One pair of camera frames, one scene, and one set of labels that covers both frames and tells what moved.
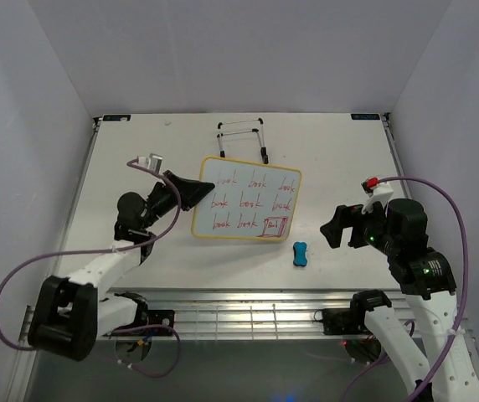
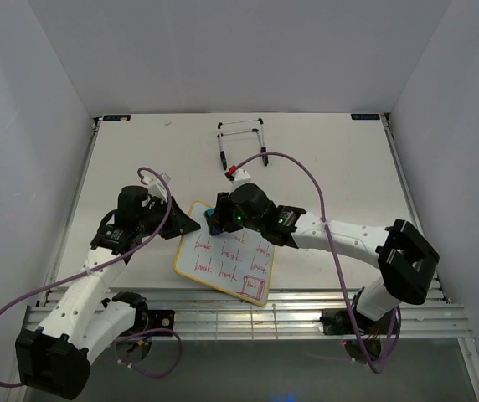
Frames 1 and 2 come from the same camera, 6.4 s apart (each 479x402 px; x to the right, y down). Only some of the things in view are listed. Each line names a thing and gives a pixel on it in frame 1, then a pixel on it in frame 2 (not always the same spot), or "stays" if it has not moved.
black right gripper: [346, 215] → [224, 207]
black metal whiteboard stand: [263, 148] stays
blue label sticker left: [116, 117] stays
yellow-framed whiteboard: [249, 200] → [238, 262]
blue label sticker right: [365, 116] stays
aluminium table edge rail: [224, 314] stays
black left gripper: [191, 191] → [180, 223]
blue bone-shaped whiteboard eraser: [300, 254] → [213, 227]
